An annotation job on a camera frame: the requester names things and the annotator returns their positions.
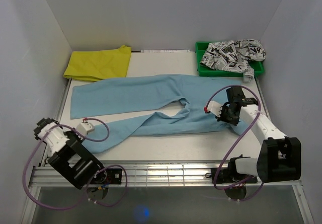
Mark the green plastic bin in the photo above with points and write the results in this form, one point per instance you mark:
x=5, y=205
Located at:
x=204, y=71

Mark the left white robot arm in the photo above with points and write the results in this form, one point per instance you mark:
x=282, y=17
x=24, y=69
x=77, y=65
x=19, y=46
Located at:
x=68, y=156

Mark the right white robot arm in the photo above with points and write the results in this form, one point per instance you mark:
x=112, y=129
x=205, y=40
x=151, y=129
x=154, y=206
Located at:
x=279, y=158

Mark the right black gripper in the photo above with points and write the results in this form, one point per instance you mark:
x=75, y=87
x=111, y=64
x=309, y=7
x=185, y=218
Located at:
x=234, y=122

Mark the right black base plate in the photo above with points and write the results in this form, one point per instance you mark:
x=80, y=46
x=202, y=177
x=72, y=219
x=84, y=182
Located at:
x=225, y=177

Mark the folded yellow trousers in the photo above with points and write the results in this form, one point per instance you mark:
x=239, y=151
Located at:
x=99, y=65

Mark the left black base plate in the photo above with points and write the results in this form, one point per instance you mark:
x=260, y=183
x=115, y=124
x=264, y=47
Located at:
x=108, y=176

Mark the light blue trousers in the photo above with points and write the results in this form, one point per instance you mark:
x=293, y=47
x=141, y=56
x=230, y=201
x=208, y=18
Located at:
x=176, y=103

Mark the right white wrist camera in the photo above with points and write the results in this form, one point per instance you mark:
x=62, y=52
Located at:
x=214, y=108

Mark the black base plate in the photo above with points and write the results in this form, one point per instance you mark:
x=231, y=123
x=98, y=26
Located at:
x=108, y=176
x=225, y=177

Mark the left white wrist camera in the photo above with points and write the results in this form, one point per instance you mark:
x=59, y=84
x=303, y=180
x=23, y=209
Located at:
x=84, y=128

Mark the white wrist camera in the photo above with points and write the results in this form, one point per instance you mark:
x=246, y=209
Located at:
x=214, y=108
x=84, y=128

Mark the aluminium mounting rail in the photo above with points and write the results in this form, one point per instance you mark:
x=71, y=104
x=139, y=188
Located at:
x=139, y=174

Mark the newspaper print trousers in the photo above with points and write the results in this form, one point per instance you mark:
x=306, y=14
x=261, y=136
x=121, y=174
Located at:
x=234, y=56

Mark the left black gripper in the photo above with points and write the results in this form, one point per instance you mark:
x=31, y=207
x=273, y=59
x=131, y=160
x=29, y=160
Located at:
x=77, y=136

